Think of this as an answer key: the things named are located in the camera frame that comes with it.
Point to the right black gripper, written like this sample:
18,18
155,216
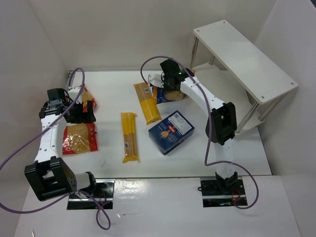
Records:
170,84

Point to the yellow spaghetti pack left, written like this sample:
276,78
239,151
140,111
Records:
129,137

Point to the red macaroni bag lower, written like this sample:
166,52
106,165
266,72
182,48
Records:
79,139

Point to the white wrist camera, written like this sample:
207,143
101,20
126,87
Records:
73,92
156,80

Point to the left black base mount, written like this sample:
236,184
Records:
103,193

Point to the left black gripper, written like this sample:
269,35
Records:
89,111

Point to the yellow spaghetti pack right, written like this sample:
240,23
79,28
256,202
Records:
147,103

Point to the white two-tier shelf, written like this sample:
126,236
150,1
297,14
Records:
240,73

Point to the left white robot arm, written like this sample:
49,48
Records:
49,176

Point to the aluminium rail left edge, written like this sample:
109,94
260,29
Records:
70,77

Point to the blue orange pasta bag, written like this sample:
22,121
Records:
163,96

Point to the red macaroni bag upper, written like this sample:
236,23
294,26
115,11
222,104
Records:
87,96

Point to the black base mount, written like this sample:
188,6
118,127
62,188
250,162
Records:
213,196
103,193

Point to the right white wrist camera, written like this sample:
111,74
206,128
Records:
156,80

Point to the yellow spaghetti pack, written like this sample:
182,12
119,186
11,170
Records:
147,103
129,137

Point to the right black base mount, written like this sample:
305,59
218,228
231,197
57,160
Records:
213,196

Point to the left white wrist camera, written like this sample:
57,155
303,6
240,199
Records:
73,92

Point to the red macaroni bag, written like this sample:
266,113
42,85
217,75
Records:
79,139
87,96

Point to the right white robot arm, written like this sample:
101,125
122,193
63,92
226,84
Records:
221,119

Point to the dark blue pasta box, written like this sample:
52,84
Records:
172,131

